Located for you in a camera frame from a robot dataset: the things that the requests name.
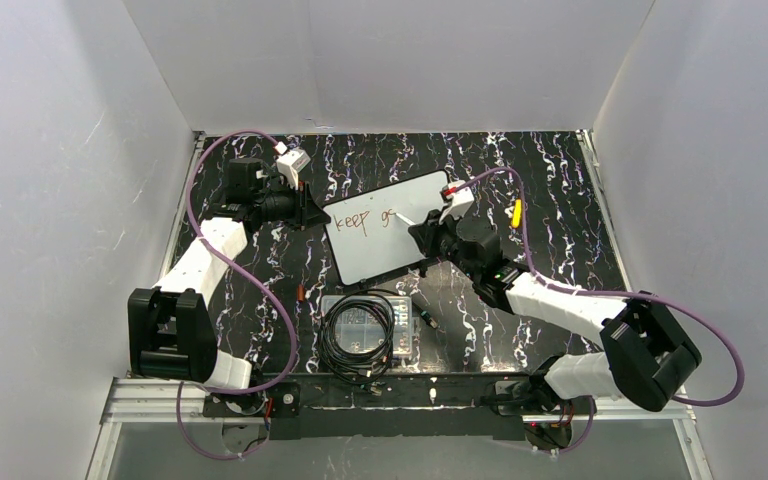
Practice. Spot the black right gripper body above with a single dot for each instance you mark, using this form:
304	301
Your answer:
437	234

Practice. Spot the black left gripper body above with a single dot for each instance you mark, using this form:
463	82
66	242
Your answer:
300	206

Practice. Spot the red whiteboard marker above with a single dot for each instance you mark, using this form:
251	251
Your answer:
404	219

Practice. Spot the small white whiteboard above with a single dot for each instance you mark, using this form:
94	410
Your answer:
366	237

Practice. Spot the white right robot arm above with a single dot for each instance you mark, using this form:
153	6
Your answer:
645	355

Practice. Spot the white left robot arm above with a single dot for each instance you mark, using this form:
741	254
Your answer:
171	335

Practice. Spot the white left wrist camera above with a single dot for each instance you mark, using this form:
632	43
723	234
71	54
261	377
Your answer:
291	163

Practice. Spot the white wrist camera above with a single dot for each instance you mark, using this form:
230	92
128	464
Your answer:
458	199
291	163

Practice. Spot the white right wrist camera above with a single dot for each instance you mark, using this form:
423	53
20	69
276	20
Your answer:
458	199

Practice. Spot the aluminium front rail frame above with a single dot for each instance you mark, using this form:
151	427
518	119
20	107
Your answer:
151	400

